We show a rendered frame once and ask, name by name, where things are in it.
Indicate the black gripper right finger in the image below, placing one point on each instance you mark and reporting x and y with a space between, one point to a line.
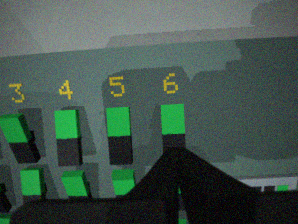
211 196

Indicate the grey switch panel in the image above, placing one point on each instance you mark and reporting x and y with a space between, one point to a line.
92 123

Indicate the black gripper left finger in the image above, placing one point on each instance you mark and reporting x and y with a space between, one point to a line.
154 200

